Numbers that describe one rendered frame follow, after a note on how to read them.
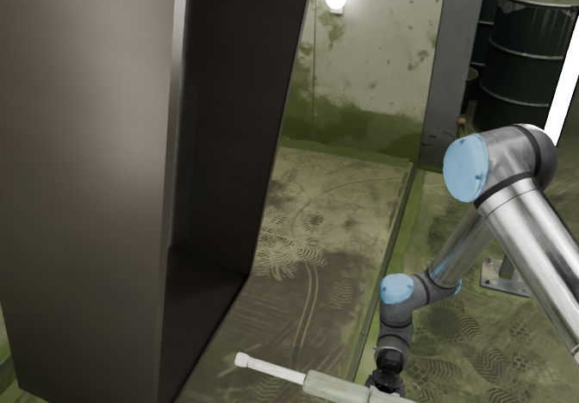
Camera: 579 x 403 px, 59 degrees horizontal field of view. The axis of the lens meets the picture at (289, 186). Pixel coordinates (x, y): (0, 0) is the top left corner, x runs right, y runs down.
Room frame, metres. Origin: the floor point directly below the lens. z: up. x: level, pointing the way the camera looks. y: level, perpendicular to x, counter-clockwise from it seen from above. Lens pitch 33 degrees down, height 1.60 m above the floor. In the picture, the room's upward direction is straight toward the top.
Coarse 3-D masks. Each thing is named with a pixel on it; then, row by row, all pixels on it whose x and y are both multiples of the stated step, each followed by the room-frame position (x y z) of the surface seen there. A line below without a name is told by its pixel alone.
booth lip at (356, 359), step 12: (408, 180) 2.42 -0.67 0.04; (408, 192) 2.30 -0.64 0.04; (396, 216) 2.08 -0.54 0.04; (396, 228) 1.98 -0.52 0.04; (384, 264) 1.72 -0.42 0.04; (384, 276) 1.67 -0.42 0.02; (372, 300) 1.51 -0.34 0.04; (372, 312) 1.45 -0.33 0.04; (360, 336) 1.32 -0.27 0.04; (360, 348) 1.27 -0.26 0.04; (348, 372) 1.16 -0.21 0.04
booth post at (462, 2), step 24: (456, 0) 2.57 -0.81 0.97; (480, 0) 2.54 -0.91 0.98; (456, 24) 2.57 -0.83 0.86; (456, 48) 2.56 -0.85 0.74; (432, 72) 2.60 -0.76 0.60; (456, 72) 2.55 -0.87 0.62; (432, 96) 2.59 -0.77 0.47; (456, 96) 2.55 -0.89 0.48; (432, 120) 2.58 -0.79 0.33; (456, 120) 2.54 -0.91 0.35; (432, 144) 2.57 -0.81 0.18; (432, 168) 2.57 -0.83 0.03
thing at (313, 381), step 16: (240, 352) 0.84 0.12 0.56; (256, 368) 0.80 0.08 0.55; (272, 368) 0.79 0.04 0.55; (304, 384) 0.75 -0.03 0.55; (320, 384) 0.74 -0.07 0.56; (336, 384) 0.74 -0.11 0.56; (352, 384) 0.75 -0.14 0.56; (336, 400) 0.72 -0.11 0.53; (352, 400) 0.71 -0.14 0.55; (368, 400) 0.71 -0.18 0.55; (384, 400) 0.70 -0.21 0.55; (400, 400) 0.71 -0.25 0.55
